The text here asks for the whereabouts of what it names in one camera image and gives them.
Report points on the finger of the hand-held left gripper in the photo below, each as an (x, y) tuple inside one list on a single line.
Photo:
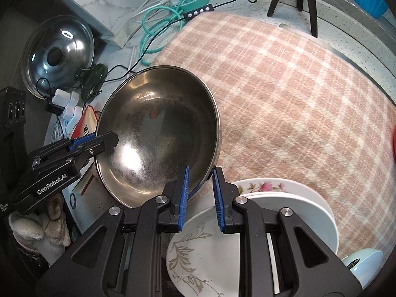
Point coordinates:
[(99, 144)]

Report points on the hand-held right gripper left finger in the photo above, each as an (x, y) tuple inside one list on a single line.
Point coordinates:
[(183, 198)]

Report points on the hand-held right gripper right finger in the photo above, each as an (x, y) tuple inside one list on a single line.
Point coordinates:
[(218, 201)]

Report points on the white plate with grey print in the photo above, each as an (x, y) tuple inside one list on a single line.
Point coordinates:
[(198, 253)]

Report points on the large steel bowl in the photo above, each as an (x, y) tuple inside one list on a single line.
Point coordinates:
[(154, 130)]

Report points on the floral rim white plate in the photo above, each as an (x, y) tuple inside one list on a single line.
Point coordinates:
[(294, 201), (278, 187)]

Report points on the small red steel bowl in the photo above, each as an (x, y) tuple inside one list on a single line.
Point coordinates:
[(394, 147)]

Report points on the person's left hand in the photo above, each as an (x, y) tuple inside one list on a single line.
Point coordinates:
[(34, 229)]

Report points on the red book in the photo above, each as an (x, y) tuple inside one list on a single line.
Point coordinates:
[(83, 123)]

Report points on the black power adapter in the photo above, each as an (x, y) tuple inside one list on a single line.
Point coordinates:
[(54, 108)]

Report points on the white charger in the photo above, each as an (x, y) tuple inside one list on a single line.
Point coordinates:
[(62, 96)]

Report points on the black device box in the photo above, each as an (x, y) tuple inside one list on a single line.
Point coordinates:
[(12, 120)]

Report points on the glass pot lid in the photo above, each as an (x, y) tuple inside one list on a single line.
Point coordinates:
[(71, 46)]

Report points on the pink plaid cloth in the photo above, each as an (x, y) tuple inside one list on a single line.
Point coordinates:
[(294, 99)]

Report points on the light blue cup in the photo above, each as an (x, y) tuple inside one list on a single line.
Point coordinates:
[(365, 263)]

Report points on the black inline remote control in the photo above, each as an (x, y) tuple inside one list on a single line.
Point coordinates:
[(198, 12)]

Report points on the black tripod legs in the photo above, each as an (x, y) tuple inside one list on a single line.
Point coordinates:
[(311, 6)]

